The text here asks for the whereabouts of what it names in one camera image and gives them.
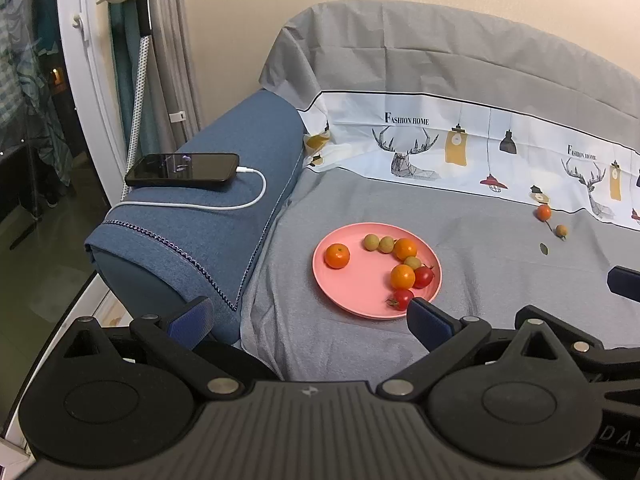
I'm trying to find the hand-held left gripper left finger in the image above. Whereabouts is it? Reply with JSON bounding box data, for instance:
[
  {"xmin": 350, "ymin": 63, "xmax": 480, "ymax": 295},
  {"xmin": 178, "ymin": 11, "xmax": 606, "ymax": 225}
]
[{"xmin": 64, "ymin": 295, "xmax": 247, "ymax": 397}]

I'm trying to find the white door frame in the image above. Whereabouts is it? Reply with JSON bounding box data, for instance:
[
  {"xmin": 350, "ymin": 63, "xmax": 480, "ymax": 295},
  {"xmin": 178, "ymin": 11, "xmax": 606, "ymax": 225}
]
[{"xmin": 55, "ymin": 0, "xmax": 133, "ymax": 211}]

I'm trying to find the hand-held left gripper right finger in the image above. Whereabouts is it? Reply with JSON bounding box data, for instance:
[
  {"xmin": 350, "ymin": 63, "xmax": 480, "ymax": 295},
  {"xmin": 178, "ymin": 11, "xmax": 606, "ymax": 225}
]
[{"xmin": 375, "ymin": 297, "xmax": 558, "ymax": 402}]

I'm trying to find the black smartphone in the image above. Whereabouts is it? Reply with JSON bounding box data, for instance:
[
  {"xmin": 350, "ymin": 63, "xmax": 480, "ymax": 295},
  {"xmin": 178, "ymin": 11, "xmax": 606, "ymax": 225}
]
[{"xmin": 124, "ymin": 153, "xmax": 240, "ymax": 190}]

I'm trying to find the white charging cable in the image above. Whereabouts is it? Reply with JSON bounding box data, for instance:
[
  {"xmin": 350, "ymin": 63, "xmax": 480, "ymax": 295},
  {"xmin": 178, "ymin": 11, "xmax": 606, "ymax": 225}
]
[{"xmin": 120, "ymin": 165, "xmax": 267, "ymax": 211}]

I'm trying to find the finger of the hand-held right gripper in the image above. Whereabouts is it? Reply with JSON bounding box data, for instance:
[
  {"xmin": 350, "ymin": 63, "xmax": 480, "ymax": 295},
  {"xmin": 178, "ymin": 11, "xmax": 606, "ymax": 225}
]
[
  {"xmin": 606, "ymin": 265, "xmax": 640, "ymax": 304},
  {"xmin": 514, "ymin": 304, "xmax": 640, "ymax": 387}
]

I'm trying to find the teal curtain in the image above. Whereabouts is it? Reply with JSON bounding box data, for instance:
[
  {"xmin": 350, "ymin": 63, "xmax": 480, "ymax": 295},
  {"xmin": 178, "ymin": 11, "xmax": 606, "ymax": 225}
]
[{"xmin": 107, "ymin": 4, "xmax": 140, "ymax": 161}]

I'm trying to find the large orange tangerine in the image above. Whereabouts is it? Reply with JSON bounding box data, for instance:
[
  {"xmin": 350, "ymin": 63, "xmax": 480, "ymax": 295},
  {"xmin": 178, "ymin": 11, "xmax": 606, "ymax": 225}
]
[{"xmin": 325, "ymin": 243, "xmax": 351, "ymax": 270}]

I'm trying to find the pink plate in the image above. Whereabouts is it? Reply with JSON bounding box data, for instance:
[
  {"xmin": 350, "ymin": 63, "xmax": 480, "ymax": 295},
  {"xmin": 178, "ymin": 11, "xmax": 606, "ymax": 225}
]
[{"xmin": 312, "ymin": 222, "xmax": 443, "ymax": 320}]

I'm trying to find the grey printed sheet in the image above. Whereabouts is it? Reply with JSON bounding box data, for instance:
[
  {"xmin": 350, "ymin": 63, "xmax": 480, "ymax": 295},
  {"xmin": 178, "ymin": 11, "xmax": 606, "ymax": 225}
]
[{"xmin": 240, "ymin": 0, "xmax": 640, "ymax": 382}]

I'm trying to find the grey curtain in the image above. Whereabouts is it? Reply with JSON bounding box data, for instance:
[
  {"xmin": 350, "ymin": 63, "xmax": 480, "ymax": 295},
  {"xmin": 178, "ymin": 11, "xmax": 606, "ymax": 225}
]
[{"xmin": 149, "ymin": 0, "xmax": 204, "ymax": 145}]

